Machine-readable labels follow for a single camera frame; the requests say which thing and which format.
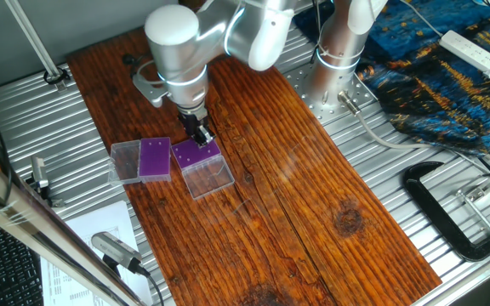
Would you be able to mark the small silver black clamp mount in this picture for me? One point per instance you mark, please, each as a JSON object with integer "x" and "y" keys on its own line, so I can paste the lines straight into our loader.
{"x": 39, "y": 172}

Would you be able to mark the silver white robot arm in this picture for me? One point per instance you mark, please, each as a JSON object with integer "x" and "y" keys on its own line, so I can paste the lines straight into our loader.
{"x": 172, "y": 47}

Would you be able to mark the black keyboard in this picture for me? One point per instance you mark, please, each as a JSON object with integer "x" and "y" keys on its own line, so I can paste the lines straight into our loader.
{"x": 11, "y": 272}

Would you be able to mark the white power strip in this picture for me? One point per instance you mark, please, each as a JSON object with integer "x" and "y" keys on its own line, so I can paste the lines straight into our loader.
{"x": 468, "y": 51}

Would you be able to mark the silver depth camera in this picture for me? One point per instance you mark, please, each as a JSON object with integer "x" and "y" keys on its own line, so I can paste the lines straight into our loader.
{"x": 115, "y": 251}

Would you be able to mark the black C-clamp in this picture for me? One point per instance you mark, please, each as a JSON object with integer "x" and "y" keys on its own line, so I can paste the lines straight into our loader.
{"x": 432, "y": 208}

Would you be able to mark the thin aluminium rod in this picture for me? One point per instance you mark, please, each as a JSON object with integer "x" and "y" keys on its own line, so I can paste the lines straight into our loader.
{"x": 32, "y": 38}

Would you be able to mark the blue yellow patterned cloth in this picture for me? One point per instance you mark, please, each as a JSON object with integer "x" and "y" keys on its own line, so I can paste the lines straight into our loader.
{"x": 419, "y": 85}

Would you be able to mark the purple pipette tip rack box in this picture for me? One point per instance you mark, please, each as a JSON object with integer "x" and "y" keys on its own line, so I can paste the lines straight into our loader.
{"x": 198, "y": 159}
{"x": 155, "y": 163}

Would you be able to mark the shiny metal frame bar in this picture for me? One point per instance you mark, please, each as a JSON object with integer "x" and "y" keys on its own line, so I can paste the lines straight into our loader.
{"x": 24, "y": 221}

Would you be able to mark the white printed paper sheet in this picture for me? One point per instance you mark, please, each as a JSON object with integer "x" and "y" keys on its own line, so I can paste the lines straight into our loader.
{"x": 100, "y": 221}

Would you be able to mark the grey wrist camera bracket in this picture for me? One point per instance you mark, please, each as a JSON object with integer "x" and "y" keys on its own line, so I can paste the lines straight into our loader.
{"x": 147, "y": 89}

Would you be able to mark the brown wooden board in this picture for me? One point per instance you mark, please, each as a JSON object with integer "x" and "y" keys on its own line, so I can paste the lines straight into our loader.
{"x": 292, "y": 191}

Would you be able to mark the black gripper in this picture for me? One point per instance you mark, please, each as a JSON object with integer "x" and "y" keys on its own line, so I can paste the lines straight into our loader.
{"x": 192, "y": 122}

